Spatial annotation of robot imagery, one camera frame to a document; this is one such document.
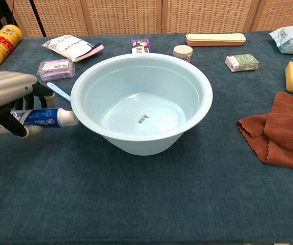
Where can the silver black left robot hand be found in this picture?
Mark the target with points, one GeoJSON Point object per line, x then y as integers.
{"type": "Point", "coordinates": [6, 88]}

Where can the purple floss pick box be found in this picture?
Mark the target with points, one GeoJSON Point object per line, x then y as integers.
{"type": "Point", "coordinates": [55, 69]}

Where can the blue white toothpaste tube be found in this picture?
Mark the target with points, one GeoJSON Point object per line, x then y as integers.
{"type": "Point", "coordinates": [49, 118]}

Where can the light blue toothbrush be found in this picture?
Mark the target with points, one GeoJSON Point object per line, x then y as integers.
{"type": "Point", "coordinates": [62, 93]}

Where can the yellow bottle red label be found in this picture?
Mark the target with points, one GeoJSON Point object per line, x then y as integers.
{"type": "Point", "coordinates": [1, 43]}

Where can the white tissue packet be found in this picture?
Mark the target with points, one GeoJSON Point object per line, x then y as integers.
{"type": "Point", "coordinates": [69, 47]}

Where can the black tripod stand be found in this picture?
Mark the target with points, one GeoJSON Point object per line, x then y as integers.
{"type": "Point", "coordinates": [38, 18]}

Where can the light blue plastic basin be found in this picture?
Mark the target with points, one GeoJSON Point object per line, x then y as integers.
{"type": "Point", "coordinates": [141, 84]}

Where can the woven folding screen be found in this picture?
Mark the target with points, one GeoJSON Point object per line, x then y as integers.
{"type": "Point", "coordinates": [123, 15]}

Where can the purple toothpaste carton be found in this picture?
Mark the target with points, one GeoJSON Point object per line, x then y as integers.
{"type": "Point", "coordinates": [141, 46]}

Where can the teal fabric table cover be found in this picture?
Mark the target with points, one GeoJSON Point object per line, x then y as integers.
{"type": "Point", "coordinates": [136, 191]}

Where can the small white cream jar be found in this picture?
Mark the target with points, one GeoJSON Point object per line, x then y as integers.
{"type": "Point", "coordinates": [182, 52]}

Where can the long beige pink case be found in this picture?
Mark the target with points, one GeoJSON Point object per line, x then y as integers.
{"type": "Point", "coordinates": [215, 39]}

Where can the green white tissue pack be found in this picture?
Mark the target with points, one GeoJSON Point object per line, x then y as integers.
{"type": "Point", "coordinates": [243, 62]}

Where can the brown cloth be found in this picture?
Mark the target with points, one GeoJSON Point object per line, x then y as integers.
{"type": "Point", "coordinates": [286, 127]}

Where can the light blue wet wipes pack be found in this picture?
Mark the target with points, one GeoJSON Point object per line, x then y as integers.
{"type": "Point", "coordinates": [291, 40]}

